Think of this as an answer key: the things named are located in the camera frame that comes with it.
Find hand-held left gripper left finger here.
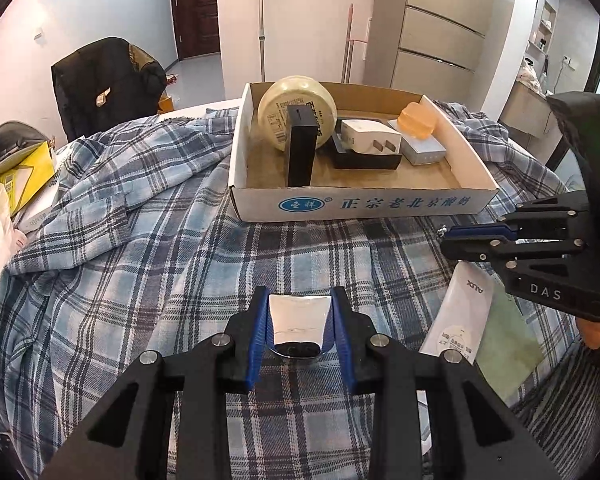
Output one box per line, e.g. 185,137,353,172
40,285,271,480

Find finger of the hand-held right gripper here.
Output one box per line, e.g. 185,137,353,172
437,191,592,242
439,237,588,281

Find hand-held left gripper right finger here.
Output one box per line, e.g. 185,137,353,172
330,286,561,480

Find shiny chrome case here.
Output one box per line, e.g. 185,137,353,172
269,295,332,361

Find cardboard box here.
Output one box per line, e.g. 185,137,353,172
228,81,501,222

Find orange translucent soap box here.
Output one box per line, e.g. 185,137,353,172
397,101,438,138

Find black plastic tray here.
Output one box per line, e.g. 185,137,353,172
330,132,403,171

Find white power adapter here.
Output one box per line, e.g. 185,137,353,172
341,119,405,156

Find black rectangular block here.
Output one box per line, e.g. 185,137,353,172
286,105,321,188

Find white product packet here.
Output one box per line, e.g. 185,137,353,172
419,260,495,366

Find beige vanity cabinet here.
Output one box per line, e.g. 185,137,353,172
500,57,566,136

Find silver box with blue top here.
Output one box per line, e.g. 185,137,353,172
387,119,447,167

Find pale green paper sheet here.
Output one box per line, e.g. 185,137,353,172
472,285,546,403

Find blue plaid blanket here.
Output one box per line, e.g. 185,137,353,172
0,100,586,480

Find beige refrigerator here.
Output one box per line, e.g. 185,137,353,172
362,0,498,98

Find round cream tin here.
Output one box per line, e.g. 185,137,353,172
257,76,338,152

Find small brown carton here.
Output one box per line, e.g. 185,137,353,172
157,74,177,113

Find white flat box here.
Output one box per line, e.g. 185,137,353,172
15,182,63,235

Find yellow bag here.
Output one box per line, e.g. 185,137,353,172
0,141,57,217

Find black jacket on chair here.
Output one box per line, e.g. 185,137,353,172
51,37,167,141

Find grey mop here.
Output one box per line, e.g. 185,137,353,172
256,0,268,82

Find grey bag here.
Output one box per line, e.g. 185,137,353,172
0,120,56,166

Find dark brown door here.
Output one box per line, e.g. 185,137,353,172
169,0,222,61

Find wall niche shelf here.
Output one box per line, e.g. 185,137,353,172
527,0,558,53

